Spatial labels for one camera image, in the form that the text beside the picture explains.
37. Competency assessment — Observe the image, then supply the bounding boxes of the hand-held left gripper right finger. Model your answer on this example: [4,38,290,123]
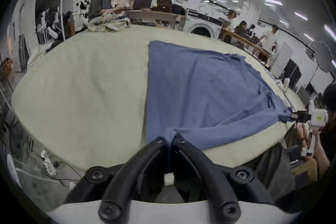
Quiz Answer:
[171,134,275,222]

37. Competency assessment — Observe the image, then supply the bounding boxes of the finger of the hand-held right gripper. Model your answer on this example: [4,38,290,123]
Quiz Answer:
[280,112,299,124]

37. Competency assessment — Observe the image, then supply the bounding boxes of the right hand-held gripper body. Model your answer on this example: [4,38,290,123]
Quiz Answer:
[296,100,328,158]

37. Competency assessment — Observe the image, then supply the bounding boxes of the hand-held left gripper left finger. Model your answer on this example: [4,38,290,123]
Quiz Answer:
[64,136,172,223]

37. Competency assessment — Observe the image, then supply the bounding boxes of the blue shirt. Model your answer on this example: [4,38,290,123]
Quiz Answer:
[146,40,293,151]

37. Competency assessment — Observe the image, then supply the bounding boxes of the person's right forearm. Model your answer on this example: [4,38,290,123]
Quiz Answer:
[312,132,332,181]

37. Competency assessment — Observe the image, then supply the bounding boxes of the person's right hand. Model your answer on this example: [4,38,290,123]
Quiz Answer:
[295,123,320,151]

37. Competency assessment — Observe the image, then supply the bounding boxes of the person's legs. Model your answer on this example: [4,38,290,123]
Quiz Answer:
[256,142,298,204]

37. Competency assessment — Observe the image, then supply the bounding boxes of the round studio light on stand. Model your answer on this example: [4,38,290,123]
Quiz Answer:
[306,41,333,92]

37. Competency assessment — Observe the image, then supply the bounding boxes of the long wooden table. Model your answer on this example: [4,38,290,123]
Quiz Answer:
[221,28,271,63]

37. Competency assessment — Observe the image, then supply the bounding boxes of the white power strip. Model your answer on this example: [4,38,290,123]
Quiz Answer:
[40,149,57,177]

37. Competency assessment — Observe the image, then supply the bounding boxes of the bed with beige sheet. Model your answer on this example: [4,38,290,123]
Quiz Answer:
[12,24,307,174]

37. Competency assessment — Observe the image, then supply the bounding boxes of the white washing machine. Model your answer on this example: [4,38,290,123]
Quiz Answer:
[183,9,224,40]

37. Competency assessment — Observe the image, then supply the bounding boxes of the pile of patterned clothes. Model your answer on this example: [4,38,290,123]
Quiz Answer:
[87,12,132,32]

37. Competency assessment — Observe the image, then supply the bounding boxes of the dark laptop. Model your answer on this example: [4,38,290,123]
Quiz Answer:
[132,0,153,10]

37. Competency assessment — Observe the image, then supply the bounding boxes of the brown plush toy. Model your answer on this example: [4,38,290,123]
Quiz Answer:
[153,0,173,12]

